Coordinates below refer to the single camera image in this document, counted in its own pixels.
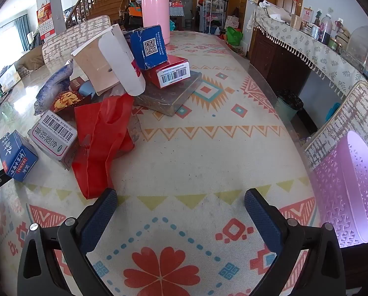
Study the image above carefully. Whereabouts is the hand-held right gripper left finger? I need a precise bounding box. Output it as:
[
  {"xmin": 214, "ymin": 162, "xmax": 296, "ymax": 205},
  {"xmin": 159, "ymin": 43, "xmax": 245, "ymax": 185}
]
[{"xmin": 17, "ymin": 187, "xmax": 119, "ymax": 296}]

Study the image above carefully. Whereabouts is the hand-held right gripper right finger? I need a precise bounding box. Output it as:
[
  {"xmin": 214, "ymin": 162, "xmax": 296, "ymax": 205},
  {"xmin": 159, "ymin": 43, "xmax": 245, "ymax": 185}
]
[{"xmin": 244, "ymin": 188, "xmax": 349, "ymax": 296}]

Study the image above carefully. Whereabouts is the blue toothpaste box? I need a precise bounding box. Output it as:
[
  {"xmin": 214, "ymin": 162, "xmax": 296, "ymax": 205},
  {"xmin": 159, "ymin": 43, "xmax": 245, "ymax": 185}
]
[{"xmin": 0, "ymin": 129, "xmax": 38, "ymax": 183}]

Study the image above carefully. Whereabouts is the red plastic bag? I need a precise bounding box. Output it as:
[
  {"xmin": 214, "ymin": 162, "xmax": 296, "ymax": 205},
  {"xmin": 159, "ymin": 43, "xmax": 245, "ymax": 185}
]
[{"xmin": 71, "ymin": 94, "xmax": 136, "ymax": 200}]

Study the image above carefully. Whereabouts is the white grey medicine box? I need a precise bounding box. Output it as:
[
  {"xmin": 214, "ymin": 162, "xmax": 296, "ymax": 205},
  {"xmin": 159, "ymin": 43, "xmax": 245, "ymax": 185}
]
[{"xmin": 28, "ymin": 109, "xmax": 79, "ymax": 171}]

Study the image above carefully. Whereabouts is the purple plastic basket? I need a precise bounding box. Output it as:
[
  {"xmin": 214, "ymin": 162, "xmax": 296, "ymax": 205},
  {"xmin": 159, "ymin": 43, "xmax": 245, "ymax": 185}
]
[{"xmin": 309, "ymin": 131, "xmax": 368, "ymax": 249}]

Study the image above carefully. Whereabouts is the snack packet with orange picture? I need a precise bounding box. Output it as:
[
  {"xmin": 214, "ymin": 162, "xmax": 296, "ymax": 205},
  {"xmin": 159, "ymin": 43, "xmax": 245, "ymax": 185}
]
[{"xmin": 50, "ymin": 90, "xmax": 92, "ymax": 113}]

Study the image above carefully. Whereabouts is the blue patterned plastic bag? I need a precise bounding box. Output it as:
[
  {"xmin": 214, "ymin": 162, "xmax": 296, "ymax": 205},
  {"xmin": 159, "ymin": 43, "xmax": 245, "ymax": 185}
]
[{"xmin": 33, "ymin": 63, "xmax": 73, "ymax": 116}]

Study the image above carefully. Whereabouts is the light blue paper piece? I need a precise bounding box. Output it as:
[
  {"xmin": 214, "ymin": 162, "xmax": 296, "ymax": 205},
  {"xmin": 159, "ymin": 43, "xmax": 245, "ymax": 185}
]
[{"xmin": 78, "ymin": 80, "xmax": 96, "ymax": 97}]

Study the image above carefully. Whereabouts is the dark red small box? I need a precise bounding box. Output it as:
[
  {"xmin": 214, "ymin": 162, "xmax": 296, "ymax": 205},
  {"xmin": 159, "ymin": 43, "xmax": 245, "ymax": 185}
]
[{"xmin": 70, "ymin": 76, "xmax": 87, "ymax": 92}]

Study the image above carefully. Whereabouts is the white cardboard carton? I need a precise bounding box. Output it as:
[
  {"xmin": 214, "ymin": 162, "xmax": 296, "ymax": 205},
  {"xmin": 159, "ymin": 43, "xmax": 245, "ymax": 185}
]
[{"xmin": 70, "ymin": 23, "xmax": 146, "ymax": 97}]

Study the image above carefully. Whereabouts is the long red box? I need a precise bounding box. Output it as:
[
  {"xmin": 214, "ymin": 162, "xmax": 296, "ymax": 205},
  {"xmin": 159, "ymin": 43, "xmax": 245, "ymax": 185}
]
[{"xmin": 142, "ymin": 55, "xmax": 191, "ymax": 91}]

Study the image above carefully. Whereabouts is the blue box with code print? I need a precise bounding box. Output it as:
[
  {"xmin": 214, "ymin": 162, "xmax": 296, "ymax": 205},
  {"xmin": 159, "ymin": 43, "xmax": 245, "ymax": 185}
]
[{"xmin": 130, "ymin": 25, "xmax": 168, "ymax": 71}]

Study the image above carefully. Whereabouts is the green trash bin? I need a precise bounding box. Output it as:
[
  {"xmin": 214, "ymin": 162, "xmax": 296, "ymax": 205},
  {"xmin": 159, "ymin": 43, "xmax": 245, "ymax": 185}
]
[{"xmin": 276, "ymin": 89, "xmax": 304, "ymax": 122}]

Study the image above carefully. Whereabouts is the chair with patterned cover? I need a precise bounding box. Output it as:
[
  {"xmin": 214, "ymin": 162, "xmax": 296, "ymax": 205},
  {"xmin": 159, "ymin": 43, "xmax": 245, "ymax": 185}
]
[
  {"xmin": 304, "ymin": 80, "xmax": 368, "ymax": 170},
  {"xmin": 41, "ymin": 15, "xmax": 112, "ymax": 71}
]

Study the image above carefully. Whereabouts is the brown sofa cushion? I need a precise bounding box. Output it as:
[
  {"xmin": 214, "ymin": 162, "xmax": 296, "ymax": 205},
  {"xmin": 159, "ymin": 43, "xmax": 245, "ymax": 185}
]
[{"xmin": 16, "ymin": 48, "xmax": 47, "ymax": 74}]

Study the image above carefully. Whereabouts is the dark wooden sideboard cabinet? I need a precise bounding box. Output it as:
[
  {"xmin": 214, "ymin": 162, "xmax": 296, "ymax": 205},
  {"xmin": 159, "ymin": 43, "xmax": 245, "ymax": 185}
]
[{"xmin": 249, "ymin": 26, "xmax": 320, "ymax": 130}]

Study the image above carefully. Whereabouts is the blue curtain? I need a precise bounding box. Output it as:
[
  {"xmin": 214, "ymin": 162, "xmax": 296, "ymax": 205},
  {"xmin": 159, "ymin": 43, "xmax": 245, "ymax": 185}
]
[{"xmin": 16, "ymin": 14, "xmax": 32, "ymax": 51}]

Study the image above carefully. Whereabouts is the leaf-print fringed cloth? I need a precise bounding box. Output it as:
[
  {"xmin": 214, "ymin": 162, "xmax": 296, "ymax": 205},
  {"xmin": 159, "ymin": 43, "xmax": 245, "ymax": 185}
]
[{"xmin": 252, "ymin": 4, "xmax": 368, "ymax": 99}]

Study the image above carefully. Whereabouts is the green bag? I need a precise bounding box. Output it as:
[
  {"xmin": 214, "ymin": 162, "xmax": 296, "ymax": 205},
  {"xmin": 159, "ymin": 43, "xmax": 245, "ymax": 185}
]
[{"xmin": 225, "ymin": 26, "xmax": 244, "ymax": 46}]

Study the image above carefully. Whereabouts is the dark juice bottle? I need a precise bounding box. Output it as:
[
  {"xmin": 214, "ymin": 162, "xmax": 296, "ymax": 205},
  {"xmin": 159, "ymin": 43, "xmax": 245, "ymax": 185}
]
[{"xmin": 320, "ymin": 14, "xmax": 333, "ymax": 45}]

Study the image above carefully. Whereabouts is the mesh food cover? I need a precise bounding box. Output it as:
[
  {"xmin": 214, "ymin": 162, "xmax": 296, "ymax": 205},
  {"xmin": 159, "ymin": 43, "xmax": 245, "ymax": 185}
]
[{"xmin": 346, "ymin": 25, "xmax": 368, "ymax": 77}]

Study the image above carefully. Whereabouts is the pink thermos flask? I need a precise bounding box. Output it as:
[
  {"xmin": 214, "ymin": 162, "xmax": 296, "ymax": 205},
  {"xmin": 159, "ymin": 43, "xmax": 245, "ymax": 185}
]
[{"xmin": 141, "ymin": 0, "xmax": 171, "ymax": 45}]

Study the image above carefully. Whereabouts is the wooden staircase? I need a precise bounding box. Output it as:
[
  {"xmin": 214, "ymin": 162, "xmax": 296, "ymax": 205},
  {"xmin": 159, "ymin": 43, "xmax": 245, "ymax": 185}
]
[{"xmin": 63, "ymin": 0, "xmax": 147, "ymax": 30}]

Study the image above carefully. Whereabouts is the side table with checked cloth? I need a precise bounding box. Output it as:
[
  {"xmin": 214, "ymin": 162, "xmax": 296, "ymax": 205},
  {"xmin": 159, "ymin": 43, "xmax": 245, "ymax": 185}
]
[{"xmin": 168, "ymin": 1, "xmax": 185, "ymax": 31}]

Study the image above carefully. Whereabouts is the red wall calendar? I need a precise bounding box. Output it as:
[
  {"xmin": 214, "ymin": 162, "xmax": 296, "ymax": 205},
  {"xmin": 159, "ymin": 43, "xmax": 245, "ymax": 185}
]
[{"xmin": 36, "ymin": 2, "xmax": 55, "ymax": 39}]

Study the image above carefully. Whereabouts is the metal wire rack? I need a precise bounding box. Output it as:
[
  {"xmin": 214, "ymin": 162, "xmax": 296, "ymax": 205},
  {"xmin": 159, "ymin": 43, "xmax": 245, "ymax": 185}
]
[{"xmin": 201, "ymin": 0, "xmax": 226, "ymax": 34}]

